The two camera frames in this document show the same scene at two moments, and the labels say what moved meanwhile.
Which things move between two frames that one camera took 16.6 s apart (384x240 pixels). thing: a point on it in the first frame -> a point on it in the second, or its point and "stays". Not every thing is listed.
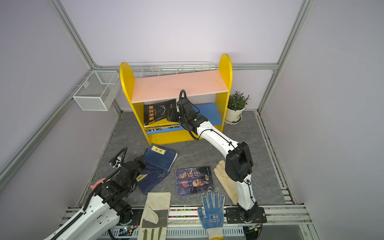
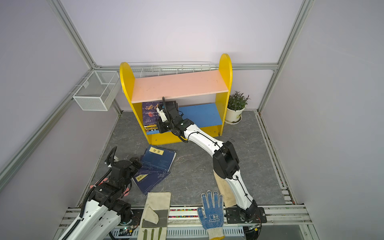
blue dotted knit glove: x=213 y=219 stays
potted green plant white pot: x=237 y=103 stays
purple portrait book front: x=194 y=180 -> x=150 y=113
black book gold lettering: x=156 y=112 -> x=150 y=127
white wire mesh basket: x=100 y=92 stays
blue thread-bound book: x=161 y=157 stays
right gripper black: x=172 y=116 -> x=161 y=124
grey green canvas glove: x=155 y=218 stays
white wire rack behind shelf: x=148 y=69 stays
